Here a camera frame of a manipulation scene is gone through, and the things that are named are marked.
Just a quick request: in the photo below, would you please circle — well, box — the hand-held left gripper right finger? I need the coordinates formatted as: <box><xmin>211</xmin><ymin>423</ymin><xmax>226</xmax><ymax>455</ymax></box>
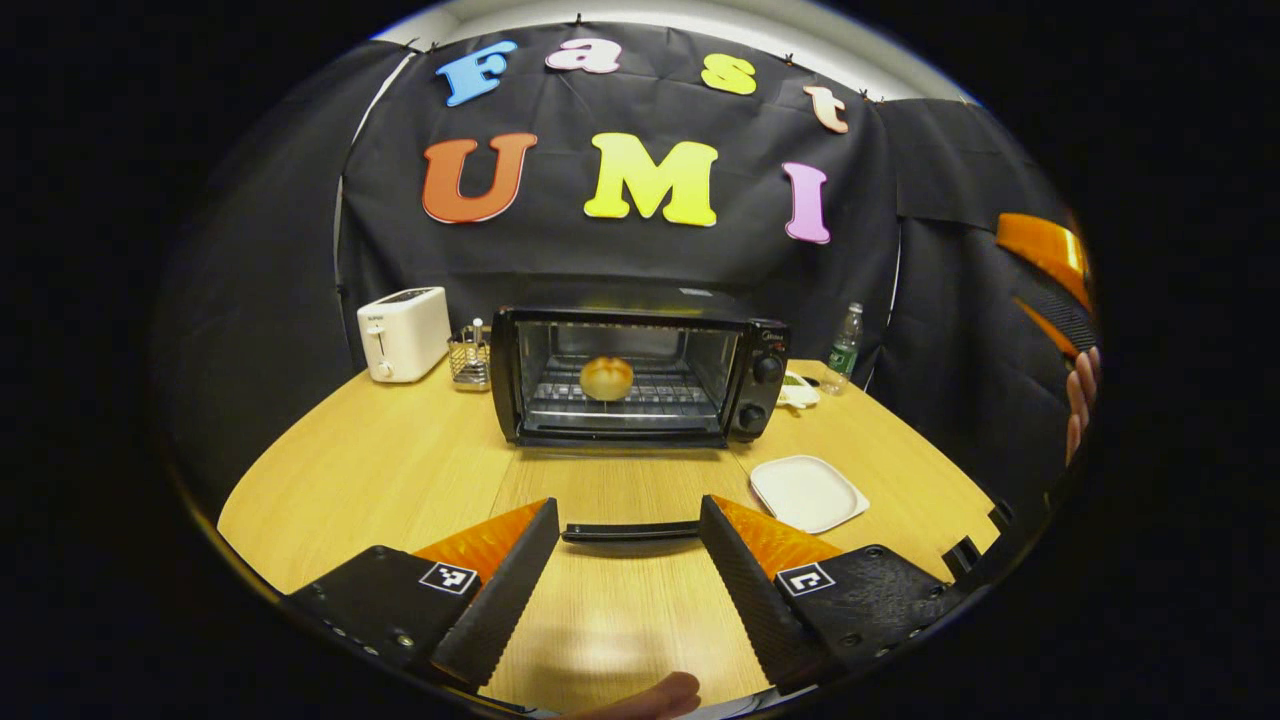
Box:
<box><xmin>698</xmin><ymin>494</ymin><xmax>966</xmax><ymax>691</ymax></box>

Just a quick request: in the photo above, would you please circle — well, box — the white square plate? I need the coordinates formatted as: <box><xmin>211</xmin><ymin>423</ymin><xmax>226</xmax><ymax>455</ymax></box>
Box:
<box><xmin>749</xmin><ymin>455</ymin><xmax>870</xmax><ymax>535</ymax></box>

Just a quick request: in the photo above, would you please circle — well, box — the metal wire basket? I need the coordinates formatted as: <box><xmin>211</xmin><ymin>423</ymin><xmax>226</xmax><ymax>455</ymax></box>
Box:
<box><xmin>447</xmin><ymin>318</ymin><xmax>492</xmax><ymax>391</ymax></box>

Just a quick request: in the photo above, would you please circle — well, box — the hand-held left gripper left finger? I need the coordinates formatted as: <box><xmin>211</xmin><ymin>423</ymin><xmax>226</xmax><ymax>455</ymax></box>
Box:
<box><xmin>285</xmin><ymin>497</ymin><xmax>561</xmax><ymax>691</ymax></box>

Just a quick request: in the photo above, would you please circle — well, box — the black backdrop cloth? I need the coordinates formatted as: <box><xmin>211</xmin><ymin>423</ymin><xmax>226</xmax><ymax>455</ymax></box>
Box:
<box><xmin>150</xmin><ymin>20</ymin><xmax>1096</xmax><ymax>521</ymax></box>

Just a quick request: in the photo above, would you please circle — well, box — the round bread bun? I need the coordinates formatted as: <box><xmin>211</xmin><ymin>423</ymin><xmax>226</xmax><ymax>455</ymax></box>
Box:
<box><xmin>579</xmin><ymin>356</ymin><xmax>635</xmax><ymax>402</ymax></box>

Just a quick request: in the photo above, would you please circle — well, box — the white toaster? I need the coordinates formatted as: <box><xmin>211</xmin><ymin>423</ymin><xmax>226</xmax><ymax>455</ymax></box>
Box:
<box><xmin>357</xmin><ymin>287</ymin><xmax>452</xmax><ymax>384</ymax></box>

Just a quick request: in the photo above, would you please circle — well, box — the black electric oven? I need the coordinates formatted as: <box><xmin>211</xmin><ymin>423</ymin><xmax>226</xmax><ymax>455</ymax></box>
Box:
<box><xmin>489</xmin><ymin>285</ymin><xmax>791</xmax><ymax>546</ymax></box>

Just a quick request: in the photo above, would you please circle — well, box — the green plastic bottle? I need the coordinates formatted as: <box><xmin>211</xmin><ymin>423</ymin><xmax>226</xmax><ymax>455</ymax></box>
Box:
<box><xmin>822</xmin><ymin>302</ymin><xmax>864</xmax><ymax>396</ymax></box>

